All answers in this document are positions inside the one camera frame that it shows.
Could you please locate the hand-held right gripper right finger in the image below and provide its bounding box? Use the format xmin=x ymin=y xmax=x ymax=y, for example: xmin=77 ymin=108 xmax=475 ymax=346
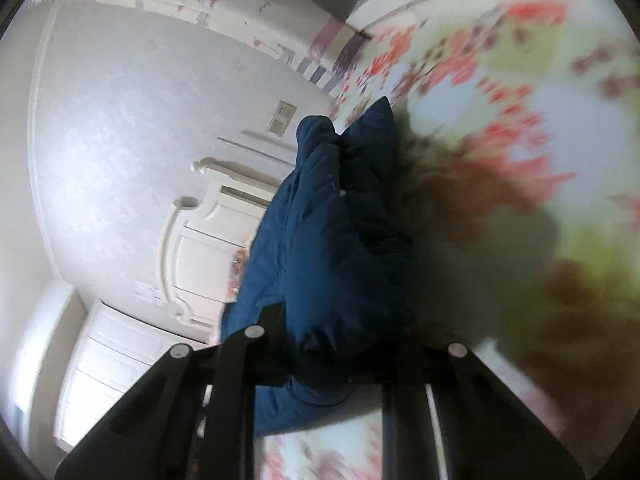
xmin=382 ymin=340 xmax=586 ymax=480

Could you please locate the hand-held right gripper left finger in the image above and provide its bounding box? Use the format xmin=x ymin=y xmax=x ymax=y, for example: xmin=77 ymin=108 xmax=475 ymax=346
xmin=54 ymin=302 xmax=287 ymax=480

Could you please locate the dark blue padded jacket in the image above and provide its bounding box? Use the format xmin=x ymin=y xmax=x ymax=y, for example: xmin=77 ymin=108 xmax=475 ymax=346
xmin=220 ymin=95 xmax=416 ymax=436

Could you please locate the patterned decorative pillow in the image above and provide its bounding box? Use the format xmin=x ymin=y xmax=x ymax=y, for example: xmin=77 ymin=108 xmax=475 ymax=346
xmin=227 ymin=247 xmax=251 ymax=303

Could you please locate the white wardrobe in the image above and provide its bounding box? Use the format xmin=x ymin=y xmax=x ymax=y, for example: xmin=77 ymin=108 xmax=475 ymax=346
xmin=10 ymin=280 xmax=211 ymax=453

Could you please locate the white wooden headboard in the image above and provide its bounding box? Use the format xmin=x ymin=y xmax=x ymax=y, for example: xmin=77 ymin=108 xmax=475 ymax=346
xmin=162 ymin=157 xmax=296 ymax=332

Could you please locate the floral bed quilt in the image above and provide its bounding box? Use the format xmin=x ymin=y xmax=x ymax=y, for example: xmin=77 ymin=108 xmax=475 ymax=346
xmin=260 ymin=0 xmax=640 ymax=480

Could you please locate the wall paper notice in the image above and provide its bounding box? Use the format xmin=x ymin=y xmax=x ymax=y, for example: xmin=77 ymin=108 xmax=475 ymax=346
xmin=135 ymin=281 xmax=163 ymax=307

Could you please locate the white wall conduit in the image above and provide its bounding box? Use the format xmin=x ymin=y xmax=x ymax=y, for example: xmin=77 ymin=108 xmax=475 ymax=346
xmin=217 ymin=136 xmax=297 ymax=167

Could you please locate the wall switch plate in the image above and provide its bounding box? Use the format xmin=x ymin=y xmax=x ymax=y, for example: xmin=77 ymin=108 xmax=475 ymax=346
xmin=266 ymin=100 xmax=297 ymax=137

